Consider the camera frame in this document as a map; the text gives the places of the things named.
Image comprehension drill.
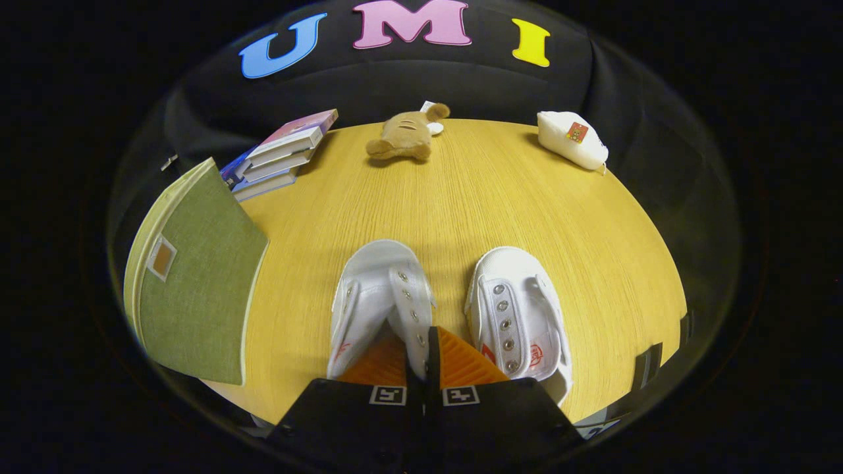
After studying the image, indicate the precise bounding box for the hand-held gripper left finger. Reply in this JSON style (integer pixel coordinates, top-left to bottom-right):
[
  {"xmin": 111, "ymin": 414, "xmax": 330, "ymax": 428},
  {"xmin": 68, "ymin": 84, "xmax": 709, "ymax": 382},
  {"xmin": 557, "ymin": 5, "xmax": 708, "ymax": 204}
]
[{"xmin": 270, "ymin": 329, "xmax": 425, "ymax": 474}]

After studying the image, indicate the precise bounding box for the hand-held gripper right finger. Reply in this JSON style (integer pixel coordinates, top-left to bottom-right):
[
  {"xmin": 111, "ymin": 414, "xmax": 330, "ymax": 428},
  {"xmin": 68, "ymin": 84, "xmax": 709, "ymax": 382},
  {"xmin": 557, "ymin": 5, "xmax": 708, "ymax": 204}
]
[{"xmin": 427, "ymin": 326, "xmax": 587, "ymax": 474}]

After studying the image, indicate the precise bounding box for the white canvas shoe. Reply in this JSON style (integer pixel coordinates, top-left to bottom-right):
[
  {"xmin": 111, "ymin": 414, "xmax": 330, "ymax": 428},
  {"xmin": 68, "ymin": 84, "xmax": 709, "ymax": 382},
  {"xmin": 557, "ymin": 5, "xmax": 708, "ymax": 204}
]
[
  {"xmin": 327, "ymin": 239, "xmax": 437, "ymax": 381},
  {"xmin": 464, "ymin": 246, "xmax": 572, "ymax": 406}
]

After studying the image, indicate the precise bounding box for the green fabric storage box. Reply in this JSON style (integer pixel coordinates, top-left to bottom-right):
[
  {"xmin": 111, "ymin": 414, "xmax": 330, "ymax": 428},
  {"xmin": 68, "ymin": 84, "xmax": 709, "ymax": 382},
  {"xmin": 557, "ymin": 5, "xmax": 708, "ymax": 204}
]
[{"xmin": 123, "ymin": 157, "xmax": 269, "ymax": 386}]

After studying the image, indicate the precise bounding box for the white device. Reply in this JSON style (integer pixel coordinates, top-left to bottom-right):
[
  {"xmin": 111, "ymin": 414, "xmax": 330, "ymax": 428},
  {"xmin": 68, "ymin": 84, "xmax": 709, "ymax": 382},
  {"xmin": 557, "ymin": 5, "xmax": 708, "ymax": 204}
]
[{"xmin": 576, "ymin": 408, "xmax": 623, "ymax": 440}]

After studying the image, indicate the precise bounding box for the brown plush toy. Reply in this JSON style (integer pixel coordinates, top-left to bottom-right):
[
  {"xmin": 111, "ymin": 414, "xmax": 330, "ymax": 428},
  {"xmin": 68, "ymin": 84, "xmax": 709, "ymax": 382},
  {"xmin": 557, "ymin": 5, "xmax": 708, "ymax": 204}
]
[{"xmin": 366, "ymin": 101, "xmax": 452, "ymax": 163}]

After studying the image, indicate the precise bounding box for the white book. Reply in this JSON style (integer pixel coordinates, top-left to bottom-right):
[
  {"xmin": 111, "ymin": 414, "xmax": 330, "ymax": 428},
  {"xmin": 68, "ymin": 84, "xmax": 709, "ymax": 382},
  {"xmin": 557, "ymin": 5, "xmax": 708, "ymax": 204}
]
[{"xmin": 245, "ymin": 148, "xmax": 317, "ymax": 184}]

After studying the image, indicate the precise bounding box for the dark blue book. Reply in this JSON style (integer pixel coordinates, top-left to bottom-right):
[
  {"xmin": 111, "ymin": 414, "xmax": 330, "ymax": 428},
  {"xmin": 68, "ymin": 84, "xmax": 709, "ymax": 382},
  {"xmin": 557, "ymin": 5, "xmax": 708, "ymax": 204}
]
[{"xmin": 221, "ymin": 148, "xmax": 254, "ymax": 190}]

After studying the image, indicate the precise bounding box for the white plush pouch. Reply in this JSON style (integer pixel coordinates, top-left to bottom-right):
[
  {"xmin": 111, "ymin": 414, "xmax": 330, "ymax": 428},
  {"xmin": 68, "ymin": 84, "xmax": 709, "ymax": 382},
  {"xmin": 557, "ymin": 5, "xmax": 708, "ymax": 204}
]
[{"xmin": 537, "ymin": 111, "xmax": 610, "ymax": 173}]

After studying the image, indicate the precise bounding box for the pink cover book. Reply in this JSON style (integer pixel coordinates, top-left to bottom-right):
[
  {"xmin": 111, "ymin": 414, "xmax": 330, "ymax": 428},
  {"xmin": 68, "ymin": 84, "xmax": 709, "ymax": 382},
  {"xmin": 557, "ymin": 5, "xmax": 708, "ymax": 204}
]
[{"xmin": 254, "ymin": 109, "xmax": 339, "ymax": 159}]

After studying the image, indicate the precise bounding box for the black backdrop cloth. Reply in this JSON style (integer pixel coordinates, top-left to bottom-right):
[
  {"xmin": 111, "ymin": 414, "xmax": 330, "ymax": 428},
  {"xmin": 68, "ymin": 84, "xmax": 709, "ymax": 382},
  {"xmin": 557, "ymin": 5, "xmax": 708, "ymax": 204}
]
[{"xmin": 109, "ymin": 0, "xmax": 742, "ymax": 396}]

